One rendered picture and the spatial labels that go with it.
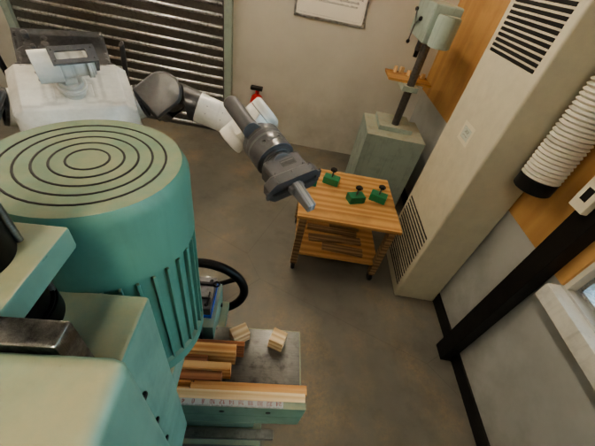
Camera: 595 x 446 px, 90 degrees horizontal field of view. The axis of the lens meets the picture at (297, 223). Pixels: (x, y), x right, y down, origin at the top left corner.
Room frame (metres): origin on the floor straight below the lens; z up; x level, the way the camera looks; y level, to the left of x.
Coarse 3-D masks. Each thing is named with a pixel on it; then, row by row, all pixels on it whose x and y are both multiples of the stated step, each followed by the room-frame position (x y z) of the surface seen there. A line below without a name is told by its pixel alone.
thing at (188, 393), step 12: (180, 396) 0.19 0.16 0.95; (192, 396) 0.20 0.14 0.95; (204, 396) 0.20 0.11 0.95; (216, 396) 0.21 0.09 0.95; (228, 396) 0.21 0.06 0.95; (240, 396) 0.22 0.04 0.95; (252, 396) 0.22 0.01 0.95; (264, 396) 0.23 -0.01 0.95; (276, 396) 0.23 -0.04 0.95; (288, 396) 0.24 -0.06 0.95; (300, 396) 0.24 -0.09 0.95
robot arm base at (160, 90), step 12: (156, 72) 0.81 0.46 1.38; (144, 84) 0.78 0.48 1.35; (156, 84) 0.79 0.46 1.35; (168, 84) 0.81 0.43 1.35; (180, 84) 0.82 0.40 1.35; (144, 96) 0.77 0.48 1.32; (156, 96) 0.78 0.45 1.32; (168, 96) 0.79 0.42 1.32; (180, 96) 0.80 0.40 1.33; (156, 108) 0.76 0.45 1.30; (168, 108) 0.78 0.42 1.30; (168, 120) 0.86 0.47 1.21
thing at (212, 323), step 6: (216, 300) 0.43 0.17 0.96; (216, 306) 0.41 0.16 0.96; (216, 312) 0.40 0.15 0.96; (204, 318) 0.37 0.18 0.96; (216, 318) 0.39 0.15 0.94; (204, 324) 0.36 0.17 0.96; (210, 324) 0.36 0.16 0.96; (216, 324) 0.39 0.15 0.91; (204, 330) 0.35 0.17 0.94; (210, 330) 0.35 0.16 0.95; (204, 336) 0.35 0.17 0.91; (210, 336) 0.35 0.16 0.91
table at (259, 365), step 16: (224, 304) 0.47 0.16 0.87; (224, 320) 0.42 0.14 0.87; (224, 336) 0.36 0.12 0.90; (256, 336) 0.38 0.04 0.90; (288, 336) 0.40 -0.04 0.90; (256, 352) 0.34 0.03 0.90; (272, 352) 0.35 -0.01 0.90; (288, 352) 0.36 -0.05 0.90; (240, 368) 0.30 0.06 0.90; (256, 368) 0.30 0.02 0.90; (272, 368) 0.31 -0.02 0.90; (288, 368) 0.32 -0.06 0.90; (288, 384) 0.28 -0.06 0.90; (192, 416) 0.18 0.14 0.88; (208, 416) 0.19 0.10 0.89; (224, 416) 0.19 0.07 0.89; (240, 416) 0.20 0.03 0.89; (256, 416) 0.20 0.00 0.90
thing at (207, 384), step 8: (208, 384) 0.23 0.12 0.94; (216, 384) 0.24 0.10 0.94; (224, 384) 0.24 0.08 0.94; (232, 384) 0.24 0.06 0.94; (240, 384) 0.25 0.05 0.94; (248, 384) 0.25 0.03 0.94; (256, 384) 0.25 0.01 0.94; (264, 384) 0.26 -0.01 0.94; (272, 384) 0.26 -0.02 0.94; (280, 384) 0.26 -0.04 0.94; (280, 392) 0.25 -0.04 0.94; (288, 392) 0.25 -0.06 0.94; (296, 392) 0.26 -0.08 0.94; (304, 392) 0.26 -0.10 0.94
